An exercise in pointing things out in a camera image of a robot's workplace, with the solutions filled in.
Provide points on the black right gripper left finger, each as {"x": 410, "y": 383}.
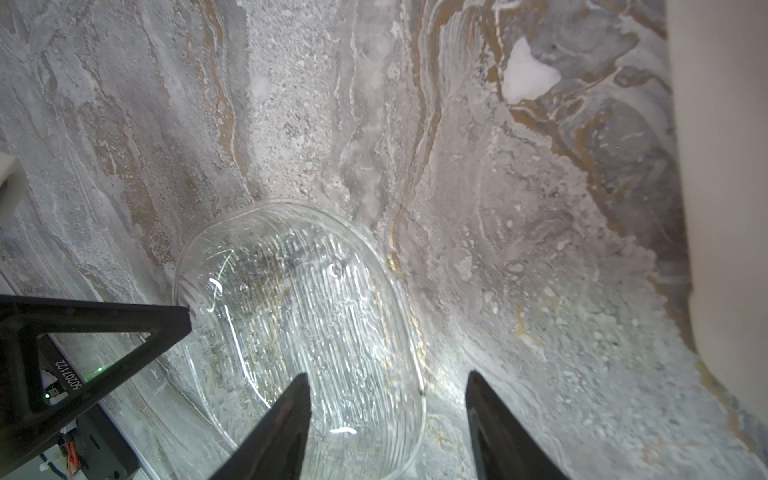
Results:
{"x": 276, "y": 447}

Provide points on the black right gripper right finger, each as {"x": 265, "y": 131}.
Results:
{"x": 502, "y": 448}

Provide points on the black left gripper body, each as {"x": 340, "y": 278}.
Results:
{"x": 93, "y": 449}

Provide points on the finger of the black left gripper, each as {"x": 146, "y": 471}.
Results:
{"x": 60, "y": 358}

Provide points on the large clear glass plate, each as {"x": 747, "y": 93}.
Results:
{"x": 287, "y": 288}

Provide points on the white plastic bin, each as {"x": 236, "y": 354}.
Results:
{"x": 718, "y": 57}

